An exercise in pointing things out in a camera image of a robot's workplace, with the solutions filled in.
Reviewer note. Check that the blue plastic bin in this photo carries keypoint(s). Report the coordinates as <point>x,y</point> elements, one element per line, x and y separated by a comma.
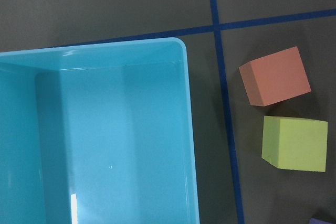
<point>98,133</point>

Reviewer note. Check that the orange foam block left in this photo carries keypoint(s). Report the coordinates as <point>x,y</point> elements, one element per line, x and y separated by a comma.
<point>274,78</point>

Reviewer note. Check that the yellow-green foam block left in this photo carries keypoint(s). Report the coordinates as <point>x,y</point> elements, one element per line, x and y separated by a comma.
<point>295,143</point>

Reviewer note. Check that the purple foam block left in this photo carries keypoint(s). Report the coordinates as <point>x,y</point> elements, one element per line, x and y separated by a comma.
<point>318,221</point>

